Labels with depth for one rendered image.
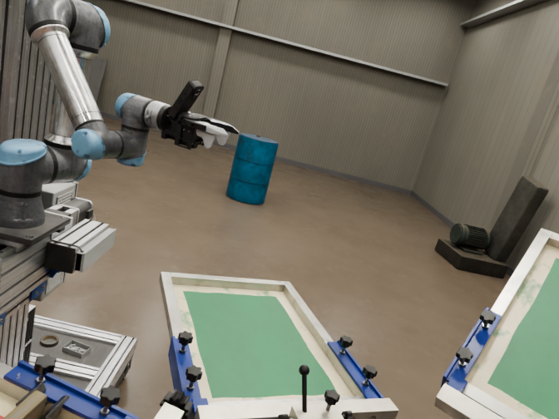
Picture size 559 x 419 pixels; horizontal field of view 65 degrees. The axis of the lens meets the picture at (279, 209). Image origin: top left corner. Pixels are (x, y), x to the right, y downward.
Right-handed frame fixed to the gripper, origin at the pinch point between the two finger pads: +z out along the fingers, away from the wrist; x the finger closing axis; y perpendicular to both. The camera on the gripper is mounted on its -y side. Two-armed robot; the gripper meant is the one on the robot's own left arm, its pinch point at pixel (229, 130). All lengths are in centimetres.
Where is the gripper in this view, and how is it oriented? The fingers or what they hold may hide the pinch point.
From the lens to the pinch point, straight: 112.8
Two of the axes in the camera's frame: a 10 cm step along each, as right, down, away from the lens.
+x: -4.4, 2.6, -8.6
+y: -1.9, 9.1, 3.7
